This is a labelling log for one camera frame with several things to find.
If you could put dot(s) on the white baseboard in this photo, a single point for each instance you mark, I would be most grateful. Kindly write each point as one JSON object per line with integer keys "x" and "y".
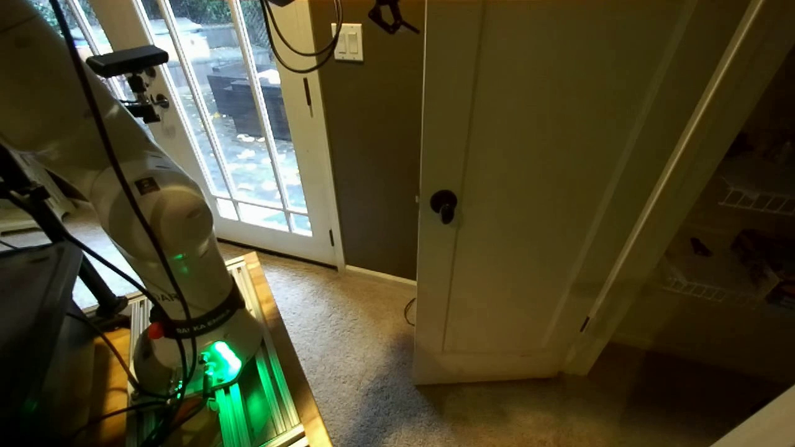
{"x": 382, "y": 275}

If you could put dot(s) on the white french door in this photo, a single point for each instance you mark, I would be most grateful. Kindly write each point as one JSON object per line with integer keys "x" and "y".
{"x": 249, "y": 126}

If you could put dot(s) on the black door hinge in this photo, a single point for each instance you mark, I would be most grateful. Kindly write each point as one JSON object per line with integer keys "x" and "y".
{"x": 584, "y": 323}

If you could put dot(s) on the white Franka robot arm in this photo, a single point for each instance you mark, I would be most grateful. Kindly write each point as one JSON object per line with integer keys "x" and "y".
{"x": 165, "y": 224}

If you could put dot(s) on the dark outdoor planter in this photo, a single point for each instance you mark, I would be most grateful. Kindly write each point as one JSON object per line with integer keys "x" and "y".
{"x": 249, "y": 103}

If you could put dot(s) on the dark round door knob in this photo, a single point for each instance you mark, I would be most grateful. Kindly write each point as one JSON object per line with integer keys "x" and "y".
{"x": 445, "y": 204}

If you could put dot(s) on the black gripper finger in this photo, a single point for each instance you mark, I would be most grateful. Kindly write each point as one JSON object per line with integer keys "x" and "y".
{"x": 389, "y": 16}

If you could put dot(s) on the black stereo camera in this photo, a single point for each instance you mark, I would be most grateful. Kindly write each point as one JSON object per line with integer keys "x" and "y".
{"x": 127, "y": 66}

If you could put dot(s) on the aluminium robot mounting plate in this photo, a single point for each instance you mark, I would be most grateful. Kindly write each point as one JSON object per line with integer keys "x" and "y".
{"x": 256, "y": 388}

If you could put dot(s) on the dark grey box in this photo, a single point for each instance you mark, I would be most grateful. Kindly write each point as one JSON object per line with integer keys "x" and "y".
{"x": 34, "y": 331}

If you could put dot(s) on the white door frame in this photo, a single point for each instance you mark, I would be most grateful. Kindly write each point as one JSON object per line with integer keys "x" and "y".
{"x": 655, "y": 249}

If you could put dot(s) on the white closet door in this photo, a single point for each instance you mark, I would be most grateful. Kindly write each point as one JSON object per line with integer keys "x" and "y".
{"x": 530, "y": 164}

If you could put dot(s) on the white wall light switch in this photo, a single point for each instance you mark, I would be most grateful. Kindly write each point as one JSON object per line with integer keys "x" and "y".
{"x": 348, "y": 41}

